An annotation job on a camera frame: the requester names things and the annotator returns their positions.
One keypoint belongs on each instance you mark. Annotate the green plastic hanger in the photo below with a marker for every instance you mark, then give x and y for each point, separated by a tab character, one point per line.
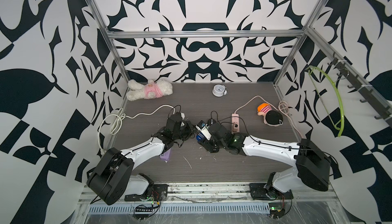
329	96

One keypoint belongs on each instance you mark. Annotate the aluminium frame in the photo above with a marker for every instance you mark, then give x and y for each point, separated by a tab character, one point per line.
241	44

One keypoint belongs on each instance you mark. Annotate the white plush toy pink outfit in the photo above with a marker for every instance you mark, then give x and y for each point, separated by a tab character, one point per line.
150	90

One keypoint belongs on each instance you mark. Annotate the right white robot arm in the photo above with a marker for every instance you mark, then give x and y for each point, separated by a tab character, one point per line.
309	166

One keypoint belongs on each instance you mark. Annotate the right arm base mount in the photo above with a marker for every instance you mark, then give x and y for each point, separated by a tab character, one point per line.
266	192

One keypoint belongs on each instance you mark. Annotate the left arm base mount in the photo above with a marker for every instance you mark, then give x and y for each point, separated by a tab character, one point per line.
141	188

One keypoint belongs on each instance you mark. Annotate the small white alarm clock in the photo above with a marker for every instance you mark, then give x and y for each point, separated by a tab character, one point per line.
219	90

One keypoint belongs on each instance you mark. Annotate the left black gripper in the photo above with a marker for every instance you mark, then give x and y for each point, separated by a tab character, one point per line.
188	125

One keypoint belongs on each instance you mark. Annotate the purple power strip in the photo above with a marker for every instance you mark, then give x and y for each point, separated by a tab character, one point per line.
165	156

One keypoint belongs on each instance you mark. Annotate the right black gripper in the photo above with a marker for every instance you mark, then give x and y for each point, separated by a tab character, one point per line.
205	144

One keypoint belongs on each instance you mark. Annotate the blue electric shaver white stripes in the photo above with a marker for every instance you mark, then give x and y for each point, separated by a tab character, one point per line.
200	138

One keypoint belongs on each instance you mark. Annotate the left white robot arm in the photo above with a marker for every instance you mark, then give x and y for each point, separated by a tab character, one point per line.
112	178

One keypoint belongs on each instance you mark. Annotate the pink power strip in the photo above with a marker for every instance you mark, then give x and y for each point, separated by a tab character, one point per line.
235	123

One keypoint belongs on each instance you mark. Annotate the black wall hook rack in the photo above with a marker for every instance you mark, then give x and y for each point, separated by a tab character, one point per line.
359	84

